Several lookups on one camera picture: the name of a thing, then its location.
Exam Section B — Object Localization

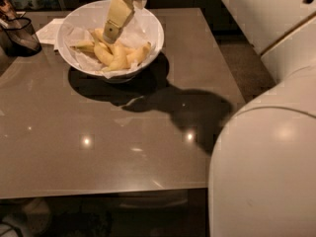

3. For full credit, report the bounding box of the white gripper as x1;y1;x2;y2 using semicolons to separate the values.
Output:
103;0;147;43

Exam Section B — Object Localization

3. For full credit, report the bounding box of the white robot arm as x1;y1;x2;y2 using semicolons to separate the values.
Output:
208;0;316;237

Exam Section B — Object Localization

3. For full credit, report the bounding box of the white paper bowl liner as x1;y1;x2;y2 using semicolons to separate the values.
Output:
55;0;164;83

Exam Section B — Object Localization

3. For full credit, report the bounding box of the left small yellow banana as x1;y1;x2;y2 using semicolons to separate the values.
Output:
70;39;95;53

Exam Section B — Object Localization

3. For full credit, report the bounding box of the white bowl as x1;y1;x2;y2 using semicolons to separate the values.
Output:
56;0;164;83

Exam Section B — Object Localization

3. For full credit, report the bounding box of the white paper napkin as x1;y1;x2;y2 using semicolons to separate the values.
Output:
37;19;63;50

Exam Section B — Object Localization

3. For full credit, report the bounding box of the black mesh container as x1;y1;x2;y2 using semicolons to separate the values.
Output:
0;17;41;57

